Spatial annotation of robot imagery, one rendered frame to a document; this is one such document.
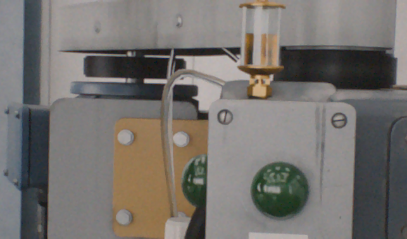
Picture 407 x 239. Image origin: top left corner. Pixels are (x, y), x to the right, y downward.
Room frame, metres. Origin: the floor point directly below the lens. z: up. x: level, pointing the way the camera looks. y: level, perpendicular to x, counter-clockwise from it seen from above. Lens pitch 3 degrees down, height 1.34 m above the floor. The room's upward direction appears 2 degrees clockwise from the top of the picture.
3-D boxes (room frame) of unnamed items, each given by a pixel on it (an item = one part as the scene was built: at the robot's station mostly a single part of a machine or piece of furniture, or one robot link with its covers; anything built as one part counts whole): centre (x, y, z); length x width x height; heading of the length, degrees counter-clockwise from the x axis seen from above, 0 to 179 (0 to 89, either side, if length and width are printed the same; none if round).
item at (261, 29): (0.51, -0.03, 1.37); 0.03 x 0.02 x 0.03; 86
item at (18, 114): (0.93, 0.18, 1.25); 0.10 x 0.08 x 0.12; 21
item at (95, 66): (0.97, 0.09, 1.35); 0.12 x 0.12 x 0.04
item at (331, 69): (0.62, -0.09, 1.35); 0.09 x 0.09 x 0.03
